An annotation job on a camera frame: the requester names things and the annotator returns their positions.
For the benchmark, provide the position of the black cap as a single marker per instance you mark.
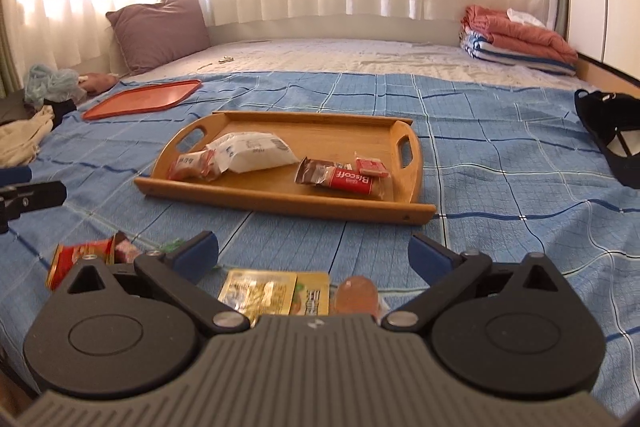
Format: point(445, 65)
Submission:
point(600, 132)

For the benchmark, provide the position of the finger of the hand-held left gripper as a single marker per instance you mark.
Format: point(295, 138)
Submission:
point(42, 197)
point(15, 174)

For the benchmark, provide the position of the folded blankets stack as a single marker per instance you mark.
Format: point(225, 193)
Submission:
point(525, 37)

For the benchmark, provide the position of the orange plastic tray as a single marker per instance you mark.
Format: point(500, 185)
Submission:
point(142, 99)

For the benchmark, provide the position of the black cloth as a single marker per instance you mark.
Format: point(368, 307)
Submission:
point(62, 109)

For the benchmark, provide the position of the beige cloth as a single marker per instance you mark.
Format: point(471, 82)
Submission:
point(22, 137)

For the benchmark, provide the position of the red and white snack packet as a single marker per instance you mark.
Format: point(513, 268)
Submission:
point(192, 166)

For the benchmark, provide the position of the green snack packet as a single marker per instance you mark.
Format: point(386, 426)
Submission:
point(175, 247)

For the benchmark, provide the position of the brown nut snack packet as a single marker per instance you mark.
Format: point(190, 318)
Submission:
point(312, 169)

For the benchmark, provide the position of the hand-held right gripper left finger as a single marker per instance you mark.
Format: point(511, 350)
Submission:
point(196, 254)

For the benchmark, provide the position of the red chips packet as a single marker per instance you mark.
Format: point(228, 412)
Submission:
point(85, 252)

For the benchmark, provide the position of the purple pillow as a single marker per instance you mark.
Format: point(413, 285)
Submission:
point(160, 32)

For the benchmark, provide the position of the small red snack packet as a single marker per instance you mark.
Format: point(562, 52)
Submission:
point(371, 165)

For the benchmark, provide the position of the blue checked blanket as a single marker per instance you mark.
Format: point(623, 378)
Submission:
point(500, 167)

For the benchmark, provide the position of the white folded cloth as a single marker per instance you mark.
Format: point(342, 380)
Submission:
point(525, 17)

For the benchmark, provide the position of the folded blue striped towel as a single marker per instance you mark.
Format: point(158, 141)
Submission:
point(500, 57)

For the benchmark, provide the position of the large yellow snack pouch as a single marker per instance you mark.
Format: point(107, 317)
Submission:
point(255, 294)

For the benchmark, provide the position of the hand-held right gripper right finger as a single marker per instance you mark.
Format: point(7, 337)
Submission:
point(429, 257)

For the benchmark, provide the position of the pink brown cloth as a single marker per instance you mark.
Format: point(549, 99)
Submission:
point(100, 84)

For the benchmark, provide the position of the pink jelly cup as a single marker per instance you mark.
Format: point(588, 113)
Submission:
point(356, 297)

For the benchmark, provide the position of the red biscuit packet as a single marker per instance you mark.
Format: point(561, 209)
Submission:
point(350, 182)

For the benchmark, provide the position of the white quilted mattress pad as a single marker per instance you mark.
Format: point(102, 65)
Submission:
point(350, 57)

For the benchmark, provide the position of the yellow green snack pouch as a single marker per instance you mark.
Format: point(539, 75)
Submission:
point(312, 294)

